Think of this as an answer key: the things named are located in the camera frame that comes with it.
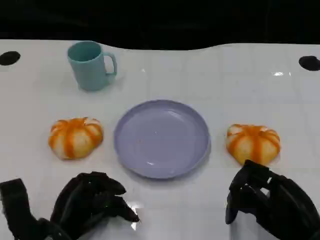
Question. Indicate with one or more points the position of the black round table grommet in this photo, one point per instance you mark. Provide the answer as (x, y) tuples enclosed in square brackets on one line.
[(9, 58), (309, 63)]

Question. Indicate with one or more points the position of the orange and white toy bread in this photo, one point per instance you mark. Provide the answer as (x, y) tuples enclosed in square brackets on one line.
[(75, 138), (252, 143)]

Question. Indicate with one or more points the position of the pale green mug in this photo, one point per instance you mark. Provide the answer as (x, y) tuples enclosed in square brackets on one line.
[(87, 70)]

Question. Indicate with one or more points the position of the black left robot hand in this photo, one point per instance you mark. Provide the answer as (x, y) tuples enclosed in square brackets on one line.
[(82, 200)]

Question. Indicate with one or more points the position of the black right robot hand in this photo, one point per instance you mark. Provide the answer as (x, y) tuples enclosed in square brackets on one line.
[(280, 200)]

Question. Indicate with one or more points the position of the lilac plate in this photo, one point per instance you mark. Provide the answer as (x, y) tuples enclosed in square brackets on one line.
[(162, 140)]

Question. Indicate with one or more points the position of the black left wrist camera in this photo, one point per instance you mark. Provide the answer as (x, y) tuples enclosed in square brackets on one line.
[(15, 197)]

